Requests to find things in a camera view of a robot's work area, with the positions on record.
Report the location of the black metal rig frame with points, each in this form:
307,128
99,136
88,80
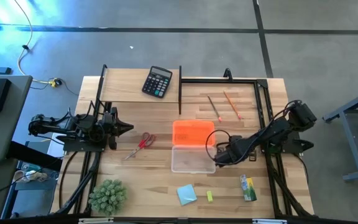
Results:
219,81

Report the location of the blue-grey metal stand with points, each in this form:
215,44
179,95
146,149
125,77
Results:
350,140

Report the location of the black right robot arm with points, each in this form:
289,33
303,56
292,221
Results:
278,127

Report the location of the grey side table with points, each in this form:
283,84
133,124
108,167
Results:
8,124

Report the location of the small teal item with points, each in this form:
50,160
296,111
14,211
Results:
31,167

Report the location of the green artificial plant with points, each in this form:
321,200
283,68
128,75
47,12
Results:
107,197

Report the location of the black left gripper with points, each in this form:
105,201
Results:
112,124

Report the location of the dark pencil pink eraser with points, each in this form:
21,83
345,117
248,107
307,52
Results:
213,107

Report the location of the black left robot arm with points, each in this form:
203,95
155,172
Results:
73,126

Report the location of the wooden shelf black posts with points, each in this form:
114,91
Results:
123,85

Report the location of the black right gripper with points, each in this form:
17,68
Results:
235,154

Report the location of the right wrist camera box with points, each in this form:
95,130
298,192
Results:
236,140

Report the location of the silver bracket plate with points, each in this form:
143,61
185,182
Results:
95,220
269,221

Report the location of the blue sticky note pad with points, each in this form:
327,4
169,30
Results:
186,194

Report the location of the beige tape roll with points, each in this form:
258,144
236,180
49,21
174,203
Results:
20,175

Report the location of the yellow-green eraser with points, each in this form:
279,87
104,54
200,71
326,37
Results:
209,196

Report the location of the clear pencil box orange lid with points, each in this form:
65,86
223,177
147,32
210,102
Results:
193,132

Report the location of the orange pencil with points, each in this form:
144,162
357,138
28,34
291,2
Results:
232,105

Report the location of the black desk calculator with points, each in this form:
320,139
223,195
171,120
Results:
157,84

